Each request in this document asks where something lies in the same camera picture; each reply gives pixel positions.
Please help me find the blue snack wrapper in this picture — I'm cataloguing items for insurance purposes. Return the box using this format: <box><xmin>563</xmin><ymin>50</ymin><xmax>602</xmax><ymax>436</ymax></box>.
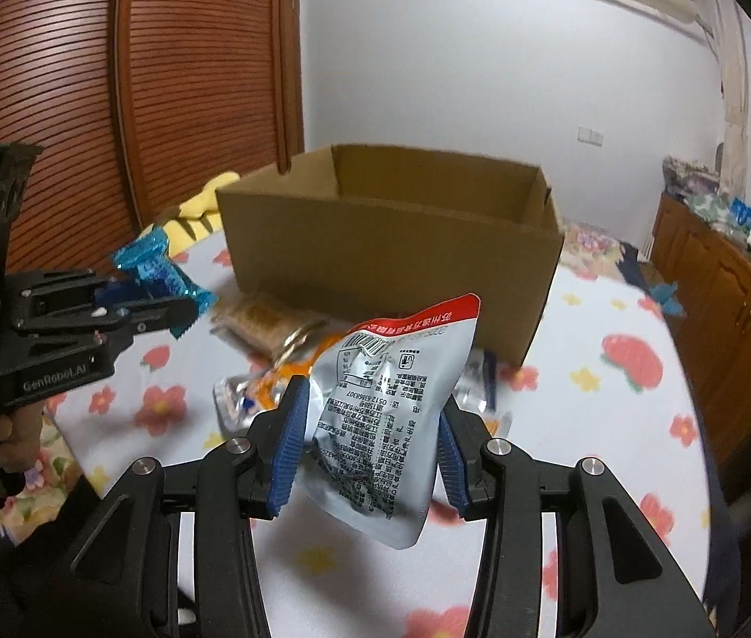
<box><xmin>112</xmin><ymin>228</ymin><xmax>217</xmax><ymax>319</ymax></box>

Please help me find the silver red snack pouch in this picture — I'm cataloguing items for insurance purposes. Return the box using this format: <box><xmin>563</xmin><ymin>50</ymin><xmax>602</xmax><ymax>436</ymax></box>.
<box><xmin>296</xmin><ymin>294</ymin><xmax>480</xmax><ymax>549</ymax></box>

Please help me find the sesame candy clear pack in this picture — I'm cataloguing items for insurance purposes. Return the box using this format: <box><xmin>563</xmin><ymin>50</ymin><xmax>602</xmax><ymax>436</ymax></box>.
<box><xmin>211</xmin><ymin>292</ymin><xmax>349</xmax><ymax>360</ymax></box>

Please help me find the left hand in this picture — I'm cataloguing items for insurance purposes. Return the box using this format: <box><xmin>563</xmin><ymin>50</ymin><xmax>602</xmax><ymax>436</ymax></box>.
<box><xmin>0</xmin><ymin>402</ymin><xmax>45</xmax><ymax>473</ymax></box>

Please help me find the orange silver snack packet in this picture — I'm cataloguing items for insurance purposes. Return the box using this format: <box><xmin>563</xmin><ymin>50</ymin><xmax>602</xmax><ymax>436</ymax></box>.
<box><xmin>213</xmin><ymin>330</ymin><xmax>342</xmax><ymax>436</ymax></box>

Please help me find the yellow plush toy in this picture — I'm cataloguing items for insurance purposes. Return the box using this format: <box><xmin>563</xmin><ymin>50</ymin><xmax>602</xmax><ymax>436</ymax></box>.
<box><xmin>142</xmin><ymin>171</ymin><xmax>240</xmax><ymax>258</ymax></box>

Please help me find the wooden slatted wardrobe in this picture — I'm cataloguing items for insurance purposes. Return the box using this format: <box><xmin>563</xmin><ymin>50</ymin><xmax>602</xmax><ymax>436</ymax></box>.
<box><xmin>0</xmin><ymin>0</ymin><xmax>305</xmax><ymax>271</ymax></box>

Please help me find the brown cardboard box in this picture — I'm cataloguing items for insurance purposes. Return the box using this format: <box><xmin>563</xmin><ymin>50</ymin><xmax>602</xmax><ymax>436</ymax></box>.
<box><xmin>217</xmin><ymin>144</ymin><xmax>564</xmax><ymax>363</ymax></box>

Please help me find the wooden sideboard cabinet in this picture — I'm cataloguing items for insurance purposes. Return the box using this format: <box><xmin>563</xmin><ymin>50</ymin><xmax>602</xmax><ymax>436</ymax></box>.
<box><xmin>651</xmin><ymin>195</ymin><xmax>751</xmax><ymax>469</ymax></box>

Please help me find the white wall switch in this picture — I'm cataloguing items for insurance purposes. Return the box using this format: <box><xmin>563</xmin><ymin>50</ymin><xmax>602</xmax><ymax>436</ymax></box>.
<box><xmin>577</xmin><ymin>125</ymin><xmax>604</xmax><ymax>147</ymax></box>

